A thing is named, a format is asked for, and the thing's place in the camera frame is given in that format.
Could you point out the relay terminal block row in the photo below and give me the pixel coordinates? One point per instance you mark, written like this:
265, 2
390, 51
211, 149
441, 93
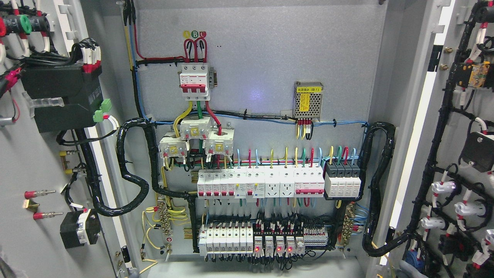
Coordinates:
282, 236

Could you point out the white current transformers cluster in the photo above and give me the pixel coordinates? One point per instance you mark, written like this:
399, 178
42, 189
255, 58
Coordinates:
194, 129

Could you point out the perforated metal power supply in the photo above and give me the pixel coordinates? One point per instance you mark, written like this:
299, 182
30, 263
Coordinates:
307, 99

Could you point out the white miniature breakers lower row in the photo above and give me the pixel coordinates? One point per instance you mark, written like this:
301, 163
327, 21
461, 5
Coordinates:
224, 239

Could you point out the white red main breaker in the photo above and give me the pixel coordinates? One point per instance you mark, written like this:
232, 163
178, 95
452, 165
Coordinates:
197, 81

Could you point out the white socket breaker row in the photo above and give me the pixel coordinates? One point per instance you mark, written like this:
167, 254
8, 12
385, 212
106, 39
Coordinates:
251, 183

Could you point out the black digital power meter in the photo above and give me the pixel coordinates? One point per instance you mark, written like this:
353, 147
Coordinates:
80, 92

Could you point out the black white surge protector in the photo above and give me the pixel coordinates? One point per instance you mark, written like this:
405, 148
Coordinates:
342, 182

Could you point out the grey cabinet door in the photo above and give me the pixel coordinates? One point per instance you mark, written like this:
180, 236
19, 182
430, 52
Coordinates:
432, 120
30, 161

